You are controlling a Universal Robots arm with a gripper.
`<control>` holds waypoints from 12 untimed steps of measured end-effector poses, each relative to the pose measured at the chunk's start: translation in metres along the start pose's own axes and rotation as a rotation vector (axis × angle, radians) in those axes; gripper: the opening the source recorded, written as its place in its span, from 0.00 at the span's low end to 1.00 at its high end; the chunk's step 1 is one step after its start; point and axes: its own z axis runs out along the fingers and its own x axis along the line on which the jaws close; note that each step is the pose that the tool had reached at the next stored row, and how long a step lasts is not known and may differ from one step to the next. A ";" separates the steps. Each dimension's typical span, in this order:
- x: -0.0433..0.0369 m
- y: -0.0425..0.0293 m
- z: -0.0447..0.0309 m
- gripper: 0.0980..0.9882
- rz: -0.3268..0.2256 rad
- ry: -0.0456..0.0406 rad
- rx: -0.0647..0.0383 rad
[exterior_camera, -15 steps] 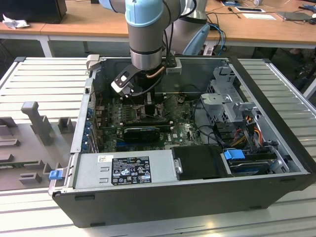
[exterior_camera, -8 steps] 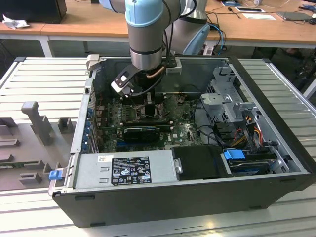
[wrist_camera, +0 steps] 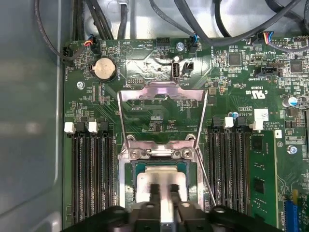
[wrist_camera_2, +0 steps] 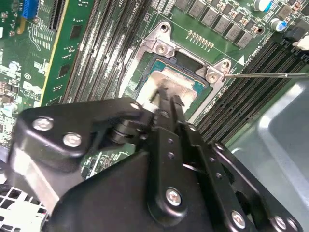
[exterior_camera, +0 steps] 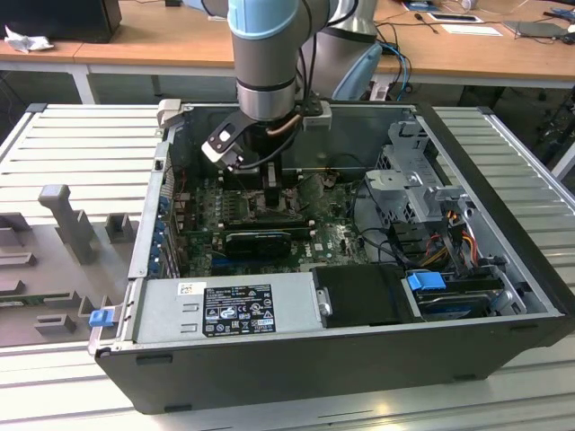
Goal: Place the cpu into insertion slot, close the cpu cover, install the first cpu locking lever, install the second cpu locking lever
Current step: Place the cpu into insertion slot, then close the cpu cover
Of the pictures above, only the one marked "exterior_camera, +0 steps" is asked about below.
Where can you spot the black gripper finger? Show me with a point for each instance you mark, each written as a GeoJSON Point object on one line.
{"type": "Point", "coordinates": [272, 197]}

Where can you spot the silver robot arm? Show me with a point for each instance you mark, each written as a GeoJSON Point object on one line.
{"type": "Point", "coordinates": [265, 58]}

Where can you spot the CPU socket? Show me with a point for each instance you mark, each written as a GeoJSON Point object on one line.
{"type": "Point", "coordinates": [287, 205]}

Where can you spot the black graphics card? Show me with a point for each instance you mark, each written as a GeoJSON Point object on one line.
{"type": "Point", "coordinates": [258, 244]}

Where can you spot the green motherboard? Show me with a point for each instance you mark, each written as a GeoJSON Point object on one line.
{"type": "Point", "coordinates": [328, 233]}

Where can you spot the black plastic air shroud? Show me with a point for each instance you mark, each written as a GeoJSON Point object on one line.
{"type": "Point", "coordinates": [359, 292]}

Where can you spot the silver metal drive cage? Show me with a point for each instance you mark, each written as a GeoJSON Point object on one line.
{"type": "Point", "coordinates": [404, 193]}

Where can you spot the wooden desk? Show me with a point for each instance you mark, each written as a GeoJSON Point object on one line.
{"type": "Point", "coordinates": [179, 40]}

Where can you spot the grey power supply unit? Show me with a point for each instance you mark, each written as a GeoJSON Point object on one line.
{"type": "Point", "coordinates": [157, 310]}

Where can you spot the hard disk in blue carrier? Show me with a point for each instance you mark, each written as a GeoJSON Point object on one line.
{"type": "Point", "coordinates": [424, 282]}

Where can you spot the black open PC case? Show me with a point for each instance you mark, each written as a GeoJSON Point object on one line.
{"type": "Point", "coordinates": [314, 377]}

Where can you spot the blue case latch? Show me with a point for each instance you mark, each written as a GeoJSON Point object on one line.
{"type": "Point", "coordinates": [101, 318]}

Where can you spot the white framed phone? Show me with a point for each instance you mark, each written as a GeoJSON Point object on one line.
{"type": "Point", "coordinates": [453, 17]}

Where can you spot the white paper sheet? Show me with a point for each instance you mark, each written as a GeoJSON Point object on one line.
{"type": "Point", "coordinates": [469, 29]}

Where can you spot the black box on desk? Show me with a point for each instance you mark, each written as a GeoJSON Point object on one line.
{"type": "Point", "coordinates": [58, 18]}

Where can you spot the grey parts rack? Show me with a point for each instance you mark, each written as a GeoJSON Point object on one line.
{"type": "Point", "coordinates": [36, 278]}

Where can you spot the crumpled white paper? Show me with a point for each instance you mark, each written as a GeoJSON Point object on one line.
{"type": "Point", "coordinates": [27, 41]}

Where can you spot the dark flat tablet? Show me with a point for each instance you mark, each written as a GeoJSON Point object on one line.
{"type": "Point", "coordinates": [536, 29]}

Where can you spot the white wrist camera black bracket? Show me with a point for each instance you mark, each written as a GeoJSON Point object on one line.
{"type": "Point", "coordinates": [215, 150]}

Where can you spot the small white wrist camera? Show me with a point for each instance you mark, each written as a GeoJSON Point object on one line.
{"type": "Point", "coordinates": [316, 119]}

